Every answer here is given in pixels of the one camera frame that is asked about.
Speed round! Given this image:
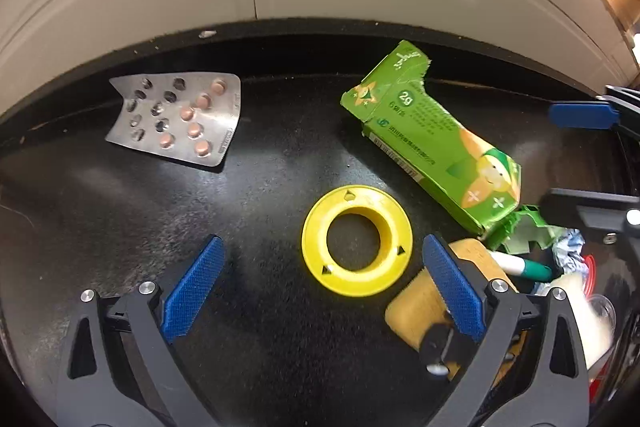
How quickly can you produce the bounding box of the red plastic container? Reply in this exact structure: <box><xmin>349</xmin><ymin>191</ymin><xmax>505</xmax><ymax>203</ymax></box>
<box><xmin>580</xmin><ymin>254</ymin><xmax>621</xmax><ymax>413</ymax></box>

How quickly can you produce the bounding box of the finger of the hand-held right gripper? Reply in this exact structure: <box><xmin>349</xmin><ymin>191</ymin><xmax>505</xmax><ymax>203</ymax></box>
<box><xmin>547</xmin><ymin>188</ymin><xmax>640</xmax><ymax>248</ymax></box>
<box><xmin>548</xmin><ymin>84</ymin><xmax>640</xmax><ymax>132</ymax></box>

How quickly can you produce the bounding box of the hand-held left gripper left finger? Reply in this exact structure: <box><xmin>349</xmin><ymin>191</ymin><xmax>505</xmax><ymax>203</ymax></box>
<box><xmin>57</xmin><ymin>234</ymin><xmax>226</xmax><ymax>427</ymax></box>

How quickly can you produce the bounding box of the silver pill blister pack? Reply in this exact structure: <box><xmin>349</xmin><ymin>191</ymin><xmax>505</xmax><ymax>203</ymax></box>
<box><xmin>105</xmin><ymin>72</ymin><xmax>242</xmax><ymax>168</ymax></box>

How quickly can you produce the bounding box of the white blue tissue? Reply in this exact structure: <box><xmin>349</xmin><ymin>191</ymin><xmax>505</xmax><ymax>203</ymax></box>
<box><xmin>550</xmin><ymin>228</ymin><xmax>586</xmax><ymax>275</ymax></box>

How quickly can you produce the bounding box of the green and white marker pen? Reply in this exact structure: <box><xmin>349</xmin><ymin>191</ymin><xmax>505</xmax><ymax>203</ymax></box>
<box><xmin>487</xmin><ymin>251</ymin><xmax>553</xmax><ymax>283</ymax></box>

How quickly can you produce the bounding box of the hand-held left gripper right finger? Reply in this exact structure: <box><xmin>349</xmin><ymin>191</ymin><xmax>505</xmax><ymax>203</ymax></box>
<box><xmin>421</xmin><ymin>234</ymin><xmax>591</xmax><ymax>427</ymax></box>

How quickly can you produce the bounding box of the yellow sponge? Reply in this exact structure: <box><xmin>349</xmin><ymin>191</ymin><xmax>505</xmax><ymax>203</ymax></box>
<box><xmin>385</xmin><ymin>238</ymin><xmax>526</xmax><ymax>383</ymax></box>

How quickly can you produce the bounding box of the yellow plastic ring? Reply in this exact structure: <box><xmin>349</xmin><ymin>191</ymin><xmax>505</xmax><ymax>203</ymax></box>
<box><xmin>301</xmin><ymin>186</ymin><xmax>414</xmax><ymax>297</ymax></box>

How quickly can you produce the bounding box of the green cardboard medicine box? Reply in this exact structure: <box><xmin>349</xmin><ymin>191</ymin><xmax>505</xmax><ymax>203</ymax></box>
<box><xmin>341</xmin><ymin>40</ymin><xmax>558</xmax><ymax>256</ymax></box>

